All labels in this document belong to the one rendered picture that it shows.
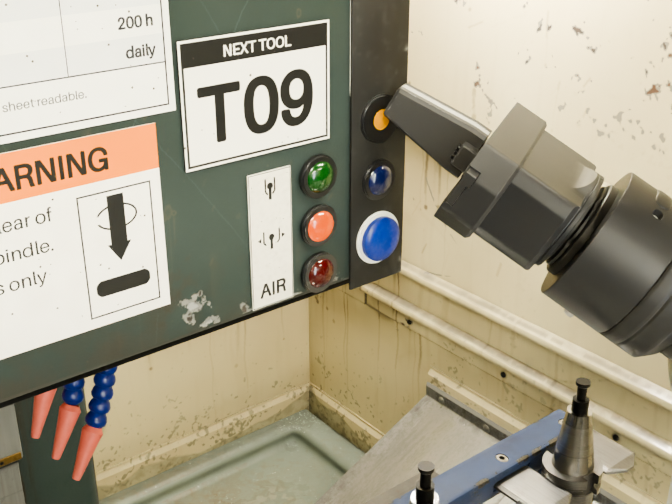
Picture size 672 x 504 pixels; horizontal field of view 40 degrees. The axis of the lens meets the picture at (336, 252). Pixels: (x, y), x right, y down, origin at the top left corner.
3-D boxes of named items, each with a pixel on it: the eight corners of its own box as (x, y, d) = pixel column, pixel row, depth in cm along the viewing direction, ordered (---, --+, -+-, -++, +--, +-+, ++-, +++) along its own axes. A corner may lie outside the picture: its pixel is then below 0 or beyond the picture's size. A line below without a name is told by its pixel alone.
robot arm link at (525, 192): (539, 71, 59) (697, 180, 58) (458, 185, 64) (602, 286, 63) (496, 125, 48) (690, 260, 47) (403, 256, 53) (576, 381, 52)
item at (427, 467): (422, 488, 84) (423, 457, 83) (437, 496, 83) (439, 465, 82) (411, 498, 83) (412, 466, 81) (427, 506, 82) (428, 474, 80)
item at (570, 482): (571, 457, 103) (574, 439, 102) (612, 488, 98) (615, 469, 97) (528, 476, 100) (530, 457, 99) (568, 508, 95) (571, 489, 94)
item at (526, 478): (580, 504, 95) (581, 497, 94) (546, 526, 92) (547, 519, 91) (528, 470, 100) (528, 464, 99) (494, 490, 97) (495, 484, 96)
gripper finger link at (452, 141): (407, 76, 55) (492, 136, 55) (381, 118, 57) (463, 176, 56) (399, 82, 54) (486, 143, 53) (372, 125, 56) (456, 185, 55)
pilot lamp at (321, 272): (336, 285, 59) (336, 253, 58) (309, 295, 58) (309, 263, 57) (331, 281, 59) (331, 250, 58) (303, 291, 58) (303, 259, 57)
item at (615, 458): (644, 462, 101) (645, 456, 101) (614, 481, 98) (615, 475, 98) (591, 432, 106) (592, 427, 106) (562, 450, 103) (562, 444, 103)
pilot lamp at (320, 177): (337, 191, 56) (337, 156, 55) (308, 199, 55) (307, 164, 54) (330, 188, 57) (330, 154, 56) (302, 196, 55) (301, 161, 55)
